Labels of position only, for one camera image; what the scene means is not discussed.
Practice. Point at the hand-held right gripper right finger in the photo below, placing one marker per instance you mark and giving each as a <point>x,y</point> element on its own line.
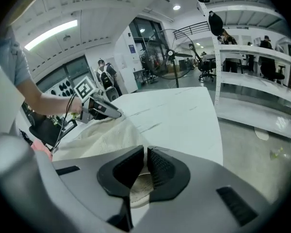
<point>174,176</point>

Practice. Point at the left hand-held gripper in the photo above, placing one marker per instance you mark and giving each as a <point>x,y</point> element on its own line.
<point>85,88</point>

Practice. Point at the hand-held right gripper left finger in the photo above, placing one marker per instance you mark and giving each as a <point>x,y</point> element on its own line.
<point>111,176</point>

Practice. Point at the beige cloth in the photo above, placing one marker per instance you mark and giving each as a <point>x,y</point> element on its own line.
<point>106,137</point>

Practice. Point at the person's left forearm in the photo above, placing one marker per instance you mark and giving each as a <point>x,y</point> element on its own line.
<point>51,103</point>

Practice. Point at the grey round pack pod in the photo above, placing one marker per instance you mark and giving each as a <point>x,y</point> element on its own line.
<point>111,93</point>

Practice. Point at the black office chair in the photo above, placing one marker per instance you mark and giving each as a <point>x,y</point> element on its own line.
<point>46,130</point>
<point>206,64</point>

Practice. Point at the pink puffer jacket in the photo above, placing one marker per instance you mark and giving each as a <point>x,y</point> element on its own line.
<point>41,148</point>

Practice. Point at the ceiling strip light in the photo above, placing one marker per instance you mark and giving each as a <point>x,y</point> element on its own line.
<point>51,34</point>

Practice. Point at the white floor disc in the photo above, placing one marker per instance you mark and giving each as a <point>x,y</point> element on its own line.
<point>261,134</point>

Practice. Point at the small green floor item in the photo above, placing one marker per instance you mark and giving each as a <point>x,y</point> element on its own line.
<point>276,154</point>

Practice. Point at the black metal railing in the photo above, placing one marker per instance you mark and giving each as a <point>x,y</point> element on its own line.
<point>191,30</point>

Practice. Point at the white metal shelf rack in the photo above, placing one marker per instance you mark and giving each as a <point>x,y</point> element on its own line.
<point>257,81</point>

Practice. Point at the row of black wall caps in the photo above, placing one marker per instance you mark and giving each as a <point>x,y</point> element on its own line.
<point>63,88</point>

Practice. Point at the black pedestal fan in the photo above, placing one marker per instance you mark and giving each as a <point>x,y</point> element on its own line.
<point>169,53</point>

